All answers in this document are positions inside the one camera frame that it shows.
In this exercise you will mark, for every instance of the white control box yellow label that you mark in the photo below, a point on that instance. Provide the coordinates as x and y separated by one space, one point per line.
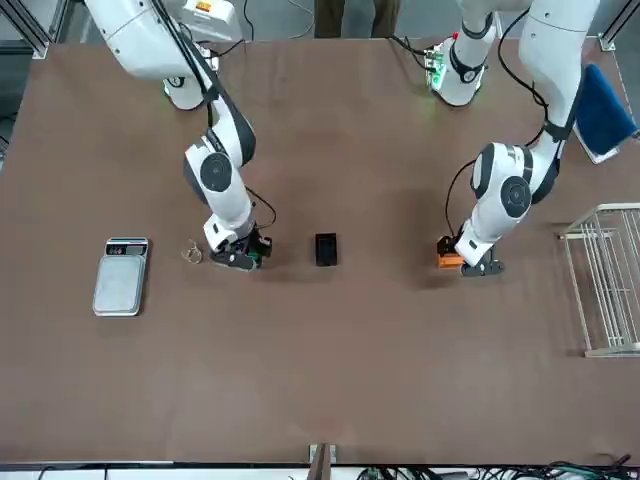
210 15

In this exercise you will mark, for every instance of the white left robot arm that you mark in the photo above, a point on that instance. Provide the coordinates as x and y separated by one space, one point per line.
500 200

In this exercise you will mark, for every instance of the green circuit board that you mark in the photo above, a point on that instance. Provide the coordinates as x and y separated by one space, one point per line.
435 65

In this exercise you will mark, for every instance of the green button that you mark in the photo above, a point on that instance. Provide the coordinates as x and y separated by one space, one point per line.
255 261

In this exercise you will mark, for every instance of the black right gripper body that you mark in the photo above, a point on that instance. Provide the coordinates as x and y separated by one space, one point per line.
261 245

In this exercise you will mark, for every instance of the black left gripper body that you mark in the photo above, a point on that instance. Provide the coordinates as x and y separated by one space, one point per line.
448 245

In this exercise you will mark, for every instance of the blue cloth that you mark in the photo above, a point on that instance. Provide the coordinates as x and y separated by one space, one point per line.
602 115

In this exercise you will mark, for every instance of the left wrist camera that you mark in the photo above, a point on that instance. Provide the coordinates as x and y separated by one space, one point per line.
482 265

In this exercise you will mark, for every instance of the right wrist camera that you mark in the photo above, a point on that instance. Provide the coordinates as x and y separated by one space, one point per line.
232 261

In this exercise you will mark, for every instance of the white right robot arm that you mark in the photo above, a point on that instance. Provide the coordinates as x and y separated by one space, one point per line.
220 200

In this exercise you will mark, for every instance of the clear measuring cup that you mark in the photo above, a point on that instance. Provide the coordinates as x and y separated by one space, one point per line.
192 255

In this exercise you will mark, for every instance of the person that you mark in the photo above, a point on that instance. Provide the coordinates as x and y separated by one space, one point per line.
330 17

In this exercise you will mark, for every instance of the aluminium frame post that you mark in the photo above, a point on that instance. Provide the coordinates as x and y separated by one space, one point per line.
324 462

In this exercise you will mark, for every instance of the white electronic scale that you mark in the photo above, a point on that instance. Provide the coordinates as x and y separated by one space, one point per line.
117 285

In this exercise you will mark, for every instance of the orange button box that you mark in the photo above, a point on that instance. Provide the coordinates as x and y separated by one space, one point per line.
450 261

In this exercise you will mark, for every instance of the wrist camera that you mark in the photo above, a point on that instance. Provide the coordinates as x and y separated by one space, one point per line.
232 261
482 265

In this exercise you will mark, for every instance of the black box base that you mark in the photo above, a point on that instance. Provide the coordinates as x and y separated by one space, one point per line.
327 250

